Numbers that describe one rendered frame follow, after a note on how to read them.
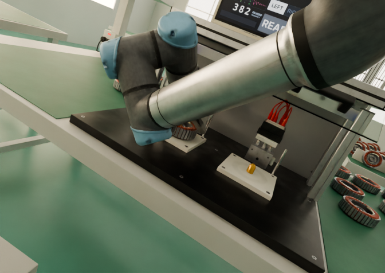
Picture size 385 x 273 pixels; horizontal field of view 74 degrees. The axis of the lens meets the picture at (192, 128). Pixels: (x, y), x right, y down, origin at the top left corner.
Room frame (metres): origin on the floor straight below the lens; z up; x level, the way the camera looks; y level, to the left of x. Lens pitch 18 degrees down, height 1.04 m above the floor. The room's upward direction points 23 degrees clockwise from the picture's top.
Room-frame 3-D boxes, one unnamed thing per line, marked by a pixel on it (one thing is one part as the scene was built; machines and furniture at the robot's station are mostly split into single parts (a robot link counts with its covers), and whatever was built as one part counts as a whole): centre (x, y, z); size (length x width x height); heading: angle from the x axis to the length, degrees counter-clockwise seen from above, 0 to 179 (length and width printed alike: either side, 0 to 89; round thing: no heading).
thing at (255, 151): (0.80, -0.24, 0.80); 0.07 x 0.05 x 0.06; 73
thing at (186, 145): (0.73, 0.04, 0.78); 0.15 x 0.15 x 0.01; 73
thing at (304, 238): (0.71, -0.08, 0.76); 0.64 x 0.47 x 0.02; 73
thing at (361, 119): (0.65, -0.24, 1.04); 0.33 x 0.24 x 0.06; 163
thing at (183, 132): (0.73, 0.04, 0.80); 0.11 x 0.11 x 0.04
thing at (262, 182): (0.66, -0.19, 0.78); 0.15 x 0.15 x 0.01; 73
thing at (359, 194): (0.93, -0.63, 0.77); 0.11 x 0.11 x 0.04
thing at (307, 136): (0.94, -0.15, 0.92); 0.66 x 0.01 x 0.30; 73
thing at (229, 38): (1.00, -0.17, 1.09); 0.68 x 0.44 x 0.05; 73
